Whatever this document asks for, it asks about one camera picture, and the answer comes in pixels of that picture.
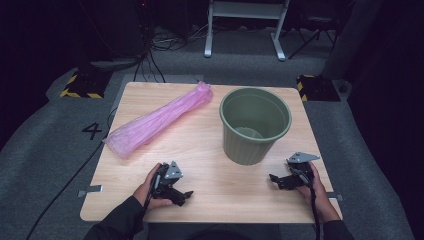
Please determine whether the person's left hand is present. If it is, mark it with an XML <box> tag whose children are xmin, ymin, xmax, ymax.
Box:
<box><xmin>132</xmin><ymin>162</ymin><xmax>174</xmax><ymax>212</ymax></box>

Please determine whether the bundle of black cables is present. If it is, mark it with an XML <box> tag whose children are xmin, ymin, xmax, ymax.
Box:
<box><xmin>131</xmin><ymin>0</ymin><xmax>209</xmax><ymax>84</ymax></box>

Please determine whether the grey curtain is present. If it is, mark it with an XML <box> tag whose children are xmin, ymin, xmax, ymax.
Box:
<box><xmin>320</xmin><ymin>0</ymin><xmax>385</xmax><ymax>81</ymax></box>

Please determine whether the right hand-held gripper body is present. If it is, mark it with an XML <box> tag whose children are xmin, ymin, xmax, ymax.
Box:
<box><xmin>286</xmin><ymin>151</ymin><xmax>321</xmax><ymax>188</ymax></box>

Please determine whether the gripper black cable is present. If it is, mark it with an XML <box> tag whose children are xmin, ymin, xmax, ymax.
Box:
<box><xmin>131</xmin><ymin>173</ymin><xmax>160</xmax><ymax>240</ymax></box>
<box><xmin>309</xmin><ymin>185</ymin><xmax>322</xmax><ymax>240</ymax></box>

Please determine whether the black yellow striped base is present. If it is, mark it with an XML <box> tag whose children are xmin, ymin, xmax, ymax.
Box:
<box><xmin>59</xmin><ymin>69</ymin><xmax>113</xmax><ymax>100</ymax></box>
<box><xmin>296</xmin><ymin>74</ymin><xmax>342</xmax><ymax>103</ymax></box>

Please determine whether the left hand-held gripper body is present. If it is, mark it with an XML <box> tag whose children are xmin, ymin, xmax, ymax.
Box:
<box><xmin>150</xmin><ymin>160</ymin><xmax>184</xmax><ymax>198</ymax></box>

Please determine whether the person's dark clothing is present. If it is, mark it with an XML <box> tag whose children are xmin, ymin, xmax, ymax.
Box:
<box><xmin>145</xmin><ymin>223</ymin><xmax>285</xmax><ymax>240</ymax></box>

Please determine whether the long black floor cable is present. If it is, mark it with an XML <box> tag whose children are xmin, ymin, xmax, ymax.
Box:
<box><xmin>25</xmin><ymin>107</ymin><xmax>118</xmax><ymax>240</ymax></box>

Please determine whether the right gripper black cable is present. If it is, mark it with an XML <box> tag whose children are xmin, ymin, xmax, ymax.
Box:
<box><xmin>309</xmin><ymin>185</ymin><xmax>322</xmax><ymax>240</ymax></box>

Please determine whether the green plastic bin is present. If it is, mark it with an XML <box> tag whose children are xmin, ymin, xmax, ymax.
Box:
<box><xmin>218</xmin><ymin>86</ymin><xmax>293</xmax><ymax>166</ymax></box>

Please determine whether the person's right hand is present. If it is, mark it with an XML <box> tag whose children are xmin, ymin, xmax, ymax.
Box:
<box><xmin>296</xmin><ymin>161</ymin><xmax>342</xmax><ymax>224</ymax></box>

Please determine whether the black tripod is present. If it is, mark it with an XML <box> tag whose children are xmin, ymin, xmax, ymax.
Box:
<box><xmin>287</xmin><ymin>14</ymin><xmax>338</xmax><ymax>61</ymax></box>

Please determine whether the pink plastic bag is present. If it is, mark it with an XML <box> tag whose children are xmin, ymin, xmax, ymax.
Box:
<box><xmin>102</xmin><ymin>80</ymin><xmax>214</xmax><ymax>159</ymax></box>

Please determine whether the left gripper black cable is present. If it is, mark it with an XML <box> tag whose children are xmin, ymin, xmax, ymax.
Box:
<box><xmin>131</xmin><ymin>173</ymin><xmax>160</xmax><ymax>240</ymax></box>

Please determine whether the white metal desk frame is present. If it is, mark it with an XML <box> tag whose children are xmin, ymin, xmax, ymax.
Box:
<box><xmin>203</xmin><ymin>0</ymin><xmax>291</xmax><ymax>62</ymax></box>

